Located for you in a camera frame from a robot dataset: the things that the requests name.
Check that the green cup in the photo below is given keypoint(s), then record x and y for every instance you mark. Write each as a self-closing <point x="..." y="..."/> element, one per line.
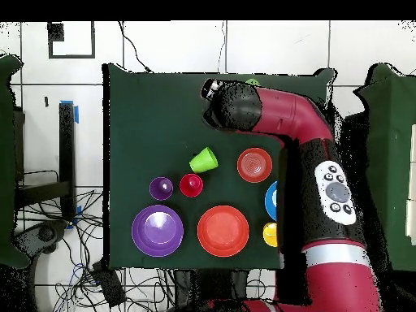
<point x="203" y="161"/>

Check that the small orange bowl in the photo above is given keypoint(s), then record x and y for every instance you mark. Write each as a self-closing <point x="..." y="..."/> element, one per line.
<point x="254" y="165"/>

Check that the large green bowl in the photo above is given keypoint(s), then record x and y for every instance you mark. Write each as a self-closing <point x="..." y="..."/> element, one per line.
<point x="253" y="82"/>

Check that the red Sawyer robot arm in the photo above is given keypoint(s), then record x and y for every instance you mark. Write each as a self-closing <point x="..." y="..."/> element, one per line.
<point x="292" y="110"/>

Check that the red cup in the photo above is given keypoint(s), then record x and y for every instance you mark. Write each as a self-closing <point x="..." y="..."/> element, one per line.
<point x="191" y="185"/>

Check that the purple cup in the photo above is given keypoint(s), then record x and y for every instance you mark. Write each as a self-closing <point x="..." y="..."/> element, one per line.
<point x="161" y="188"/>

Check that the large orange bowl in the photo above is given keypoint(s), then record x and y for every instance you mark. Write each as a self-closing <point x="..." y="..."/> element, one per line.
<point x="222" y="230"/>

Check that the blue bowl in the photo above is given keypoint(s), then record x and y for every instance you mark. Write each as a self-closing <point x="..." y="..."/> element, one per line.
<point x="270" y="201"/>

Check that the large purple bowl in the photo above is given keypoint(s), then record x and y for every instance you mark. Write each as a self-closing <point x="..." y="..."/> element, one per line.
<point x="157" y="230"/>

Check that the dark green tablecloth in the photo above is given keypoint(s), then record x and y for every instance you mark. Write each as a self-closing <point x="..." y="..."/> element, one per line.
<point x="156" y="107"/>

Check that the yellow cup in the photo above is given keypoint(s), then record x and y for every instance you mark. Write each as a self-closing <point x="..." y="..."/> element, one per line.
<point x="269" y="234"/>

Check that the blue tape strip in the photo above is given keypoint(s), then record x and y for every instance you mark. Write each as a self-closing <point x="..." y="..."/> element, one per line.
<point x="76" y="115"/>

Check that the black metal stand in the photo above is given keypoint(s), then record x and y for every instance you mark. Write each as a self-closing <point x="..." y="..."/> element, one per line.
<point x="66" y="146"/>

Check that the black power strip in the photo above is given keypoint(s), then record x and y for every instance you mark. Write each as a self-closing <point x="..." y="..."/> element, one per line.
<point x="109" y="284"/>

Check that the small black floor marker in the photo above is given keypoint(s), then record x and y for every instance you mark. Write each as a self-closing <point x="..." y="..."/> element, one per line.
<point x="46" y="101"/>

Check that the black office chair base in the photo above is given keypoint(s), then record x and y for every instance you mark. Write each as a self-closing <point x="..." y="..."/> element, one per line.
<point x="42" y="235"/>

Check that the green cloth side table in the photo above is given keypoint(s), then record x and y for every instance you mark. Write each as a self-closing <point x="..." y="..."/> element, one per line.
<point x="6" y="211"/>
<point x="390" y="146"/>

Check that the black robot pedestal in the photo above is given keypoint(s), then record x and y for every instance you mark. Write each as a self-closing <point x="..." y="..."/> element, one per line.
<point x="211" y="292"/>

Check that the black square floor frame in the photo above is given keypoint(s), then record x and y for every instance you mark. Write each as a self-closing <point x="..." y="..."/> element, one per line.
<point x="71" y="57"/>

